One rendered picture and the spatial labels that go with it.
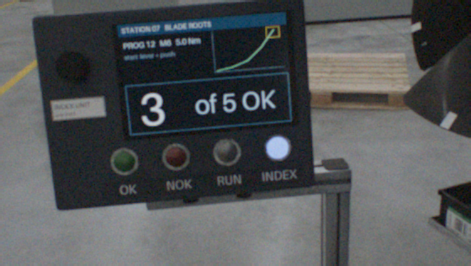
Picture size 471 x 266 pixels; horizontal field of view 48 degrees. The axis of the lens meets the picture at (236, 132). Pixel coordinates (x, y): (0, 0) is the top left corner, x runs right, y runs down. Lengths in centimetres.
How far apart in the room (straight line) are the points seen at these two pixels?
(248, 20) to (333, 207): 25
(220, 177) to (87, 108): 15
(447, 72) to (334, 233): 55
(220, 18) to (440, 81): 68
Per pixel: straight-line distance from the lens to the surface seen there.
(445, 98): 110
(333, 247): 67
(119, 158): 52
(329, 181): 63
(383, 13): 680
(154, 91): 51
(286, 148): 52
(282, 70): 52
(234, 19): 51
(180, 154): 51
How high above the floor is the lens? 133
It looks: 23 degrees down
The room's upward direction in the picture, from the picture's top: 4 degrees counter-clockwise
